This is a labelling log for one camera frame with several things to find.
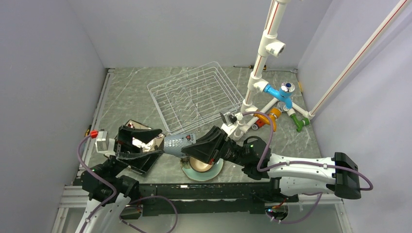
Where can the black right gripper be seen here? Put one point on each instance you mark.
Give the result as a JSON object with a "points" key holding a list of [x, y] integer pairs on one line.
{"points": [[205, 147]]}

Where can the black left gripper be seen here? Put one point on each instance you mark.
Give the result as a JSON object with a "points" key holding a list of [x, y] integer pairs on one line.
{"points": [[141, 160]]}

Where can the brown patterned ceramic bowl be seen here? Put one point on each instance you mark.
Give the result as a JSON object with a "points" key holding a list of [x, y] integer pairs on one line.
{"points": [[199, 166]]}

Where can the grey dotted ceramic mug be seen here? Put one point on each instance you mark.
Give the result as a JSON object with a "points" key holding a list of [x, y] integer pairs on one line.
{"points": [[173, 144]]}

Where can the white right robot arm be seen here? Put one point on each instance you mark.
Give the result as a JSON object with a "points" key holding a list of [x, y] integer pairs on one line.
{"points": [[338, 174]]}

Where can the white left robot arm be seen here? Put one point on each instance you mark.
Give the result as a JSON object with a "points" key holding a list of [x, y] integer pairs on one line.
{"points": [[109, 193]]}

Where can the brown rectangular floral plate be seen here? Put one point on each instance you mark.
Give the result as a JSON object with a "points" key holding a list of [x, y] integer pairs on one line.
{"points": [[155, 144]]}

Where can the teal flower ceramic plate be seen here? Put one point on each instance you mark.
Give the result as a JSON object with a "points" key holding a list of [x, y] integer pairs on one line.
{"points": [[198, 176]]}

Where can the orange pipe fitting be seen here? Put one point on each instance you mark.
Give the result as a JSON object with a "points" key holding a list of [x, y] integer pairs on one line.
{"points": [[273, 115]]}

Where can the blue pipe valve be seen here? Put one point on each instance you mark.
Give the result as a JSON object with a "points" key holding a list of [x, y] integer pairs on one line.
{"points": [[283, 94]]}

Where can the green pipe fitting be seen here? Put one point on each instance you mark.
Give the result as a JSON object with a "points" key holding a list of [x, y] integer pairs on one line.
{"points": [[299, 123]]}

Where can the white diagonal PVC pipe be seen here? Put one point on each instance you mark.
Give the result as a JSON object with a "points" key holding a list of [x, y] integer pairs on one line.
{"points": [[374, 37]]}

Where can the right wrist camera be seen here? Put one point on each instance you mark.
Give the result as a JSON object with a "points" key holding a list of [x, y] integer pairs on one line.
{"points": [[231, 122]]}

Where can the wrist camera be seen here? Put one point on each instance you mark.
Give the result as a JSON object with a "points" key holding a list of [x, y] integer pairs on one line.
{"points": [[231, 122], [103, 143]]}

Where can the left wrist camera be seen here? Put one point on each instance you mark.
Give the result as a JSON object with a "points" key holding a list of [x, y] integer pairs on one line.
{"points": [[103, 143]]}

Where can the white wire dish rack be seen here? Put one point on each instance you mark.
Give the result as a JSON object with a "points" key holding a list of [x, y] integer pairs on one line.
{"points": [[194, 98]]}

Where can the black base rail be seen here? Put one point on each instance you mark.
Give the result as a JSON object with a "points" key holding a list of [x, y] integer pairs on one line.
{"points": [[199, 198]]}

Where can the yellow handled screwdriver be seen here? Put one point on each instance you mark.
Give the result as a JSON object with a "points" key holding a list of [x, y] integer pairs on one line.
{"points": [[250, 67]]}

